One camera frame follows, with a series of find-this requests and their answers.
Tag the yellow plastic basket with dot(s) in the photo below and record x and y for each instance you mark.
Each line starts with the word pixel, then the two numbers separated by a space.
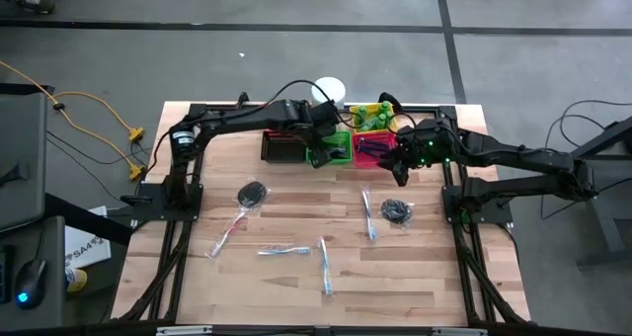
pixel 354 123

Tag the green plastic basket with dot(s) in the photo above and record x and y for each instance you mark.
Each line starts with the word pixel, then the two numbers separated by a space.
pixel 347 141

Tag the person's shoe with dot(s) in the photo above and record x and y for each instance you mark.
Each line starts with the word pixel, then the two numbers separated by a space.
pixel 34 0

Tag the grey desk panel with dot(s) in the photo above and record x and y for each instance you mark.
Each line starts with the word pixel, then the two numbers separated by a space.
pixel 22 153

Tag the black keyboard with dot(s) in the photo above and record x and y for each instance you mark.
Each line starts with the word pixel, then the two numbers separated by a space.
pixel 4 274

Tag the black plastic basket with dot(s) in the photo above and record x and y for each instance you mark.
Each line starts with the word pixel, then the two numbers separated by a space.
pixel 283 148

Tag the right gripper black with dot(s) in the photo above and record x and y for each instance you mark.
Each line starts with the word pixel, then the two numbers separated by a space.
pixel 427 143

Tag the blue toothbrush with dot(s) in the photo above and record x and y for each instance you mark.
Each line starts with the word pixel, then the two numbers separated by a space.
pixel 326 267
pixel 368 215
pixel 284 250

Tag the grey metal stand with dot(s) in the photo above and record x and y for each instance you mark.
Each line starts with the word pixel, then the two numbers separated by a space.
pixel 600 212

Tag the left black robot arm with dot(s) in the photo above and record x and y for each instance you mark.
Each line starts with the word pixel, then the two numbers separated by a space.
pixel 237 116

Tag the yellow white bottle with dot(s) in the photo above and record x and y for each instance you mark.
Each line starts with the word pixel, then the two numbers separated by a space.
pixel 75 280

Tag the black computer mouse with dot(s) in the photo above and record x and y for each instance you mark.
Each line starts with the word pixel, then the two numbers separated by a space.
pixel 30 282

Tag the silver metal bracket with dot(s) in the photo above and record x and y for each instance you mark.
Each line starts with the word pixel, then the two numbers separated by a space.
pixel 459 331
pixel 183 330

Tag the white printed cardboard box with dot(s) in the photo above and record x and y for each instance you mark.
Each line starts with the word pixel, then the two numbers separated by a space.
pixel 86 242

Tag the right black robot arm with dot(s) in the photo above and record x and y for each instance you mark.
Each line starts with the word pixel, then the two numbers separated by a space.
pixel 523 155

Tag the black item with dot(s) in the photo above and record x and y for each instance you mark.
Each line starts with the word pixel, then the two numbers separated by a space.
pixel 396 210

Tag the black aluminium table frame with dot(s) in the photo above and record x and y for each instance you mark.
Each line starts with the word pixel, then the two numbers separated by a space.
pixel 419 109

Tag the pink toothbrush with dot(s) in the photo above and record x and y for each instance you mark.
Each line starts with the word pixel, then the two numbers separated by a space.
pixel 227 234

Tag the red plastic basket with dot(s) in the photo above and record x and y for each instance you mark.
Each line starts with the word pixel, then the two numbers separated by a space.
pixel 365 162

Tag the dark side desk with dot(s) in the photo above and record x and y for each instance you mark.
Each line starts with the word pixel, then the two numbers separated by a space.
pixel 49 257

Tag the white yellow wipes canister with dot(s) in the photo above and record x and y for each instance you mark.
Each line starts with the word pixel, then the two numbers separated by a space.
pixel 330 86

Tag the black table clamp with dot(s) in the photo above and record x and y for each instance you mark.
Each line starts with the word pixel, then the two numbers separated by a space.
pixel 386 98
pixel 242 99

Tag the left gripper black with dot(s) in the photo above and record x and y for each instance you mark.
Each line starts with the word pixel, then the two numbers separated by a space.
pixel 321 121

